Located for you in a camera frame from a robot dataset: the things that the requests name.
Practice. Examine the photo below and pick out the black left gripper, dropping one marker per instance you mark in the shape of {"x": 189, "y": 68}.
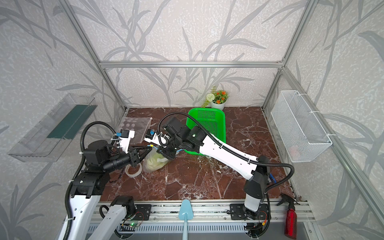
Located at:
{"x": 134, "y": 156}

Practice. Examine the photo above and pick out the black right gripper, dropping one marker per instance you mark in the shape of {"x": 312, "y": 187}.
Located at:
{"x": 159, "y": 150}

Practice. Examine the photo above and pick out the clear zip-top bag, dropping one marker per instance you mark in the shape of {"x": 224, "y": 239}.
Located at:
{"x": 138, "y": 125}
{"x": 156, "y": 160}

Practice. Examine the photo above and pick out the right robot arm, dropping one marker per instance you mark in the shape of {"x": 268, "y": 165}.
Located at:
{"x": 174, "y": 136}

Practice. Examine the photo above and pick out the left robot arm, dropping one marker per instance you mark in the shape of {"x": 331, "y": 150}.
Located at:
{"x": 84, "y": 192}

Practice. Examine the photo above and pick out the clear tape roll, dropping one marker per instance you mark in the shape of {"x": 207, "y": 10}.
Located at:
{"x": 133, "y": 172}

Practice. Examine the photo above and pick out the green plastic basket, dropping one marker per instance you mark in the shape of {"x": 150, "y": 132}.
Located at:
{"x": 214, "y": 121}

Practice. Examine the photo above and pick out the light blue shovel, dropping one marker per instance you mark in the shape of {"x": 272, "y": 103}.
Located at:
{"x": 186, "y": 213}

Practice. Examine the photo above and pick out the potted flower plant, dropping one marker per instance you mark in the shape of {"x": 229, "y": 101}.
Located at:
{"x": 216, "y": 99}

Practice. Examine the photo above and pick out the red object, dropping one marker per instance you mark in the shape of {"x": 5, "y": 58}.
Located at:
{"x": 291, "y": 216}

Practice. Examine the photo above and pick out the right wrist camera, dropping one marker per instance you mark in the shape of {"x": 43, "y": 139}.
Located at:
{"x": 153, "y": 136}

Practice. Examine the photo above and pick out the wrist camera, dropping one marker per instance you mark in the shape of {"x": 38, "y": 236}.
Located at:
{"x": 124, "y": 139}
{"x": 153, "y": 136}

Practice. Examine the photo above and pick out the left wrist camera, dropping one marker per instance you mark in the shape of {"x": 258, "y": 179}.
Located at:
{"x": 124, "y": 139}

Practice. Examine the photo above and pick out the circuit board with wires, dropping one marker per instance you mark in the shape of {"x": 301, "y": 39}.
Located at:
{"x": 132, "y": 223}

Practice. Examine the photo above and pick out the clear plastic wall shelf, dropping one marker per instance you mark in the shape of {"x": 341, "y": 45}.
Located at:
{"x": 48, "y": 140}

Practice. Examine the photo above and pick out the white wire basket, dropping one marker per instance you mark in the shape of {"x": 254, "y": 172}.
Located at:
{"x": 301, "y": 132}

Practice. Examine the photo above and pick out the aluminium frame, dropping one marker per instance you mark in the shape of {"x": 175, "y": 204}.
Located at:
{"x": 370, "y": 195}

